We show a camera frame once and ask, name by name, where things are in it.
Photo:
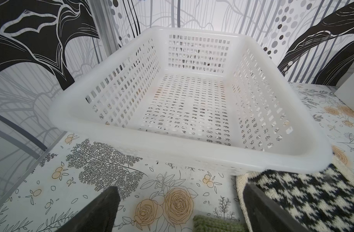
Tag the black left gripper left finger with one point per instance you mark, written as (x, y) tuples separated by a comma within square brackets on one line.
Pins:
[(98, 216)]

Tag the white plastic perforated basket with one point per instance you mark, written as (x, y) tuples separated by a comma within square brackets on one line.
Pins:
[(205, 99)]

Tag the white small drawer box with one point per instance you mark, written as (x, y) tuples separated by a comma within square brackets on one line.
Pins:
[(346, 92)]

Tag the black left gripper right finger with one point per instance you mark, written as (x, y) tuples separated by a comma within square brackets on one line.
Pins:
[(265, 215)]

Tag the black white patterned knit scarf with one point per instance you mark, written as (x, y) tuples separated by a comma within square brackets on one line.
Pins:
[(321, 202)]

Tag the green knit scarf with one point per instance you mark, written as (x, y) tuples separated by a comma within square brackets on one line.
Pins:
[(210, 224)]

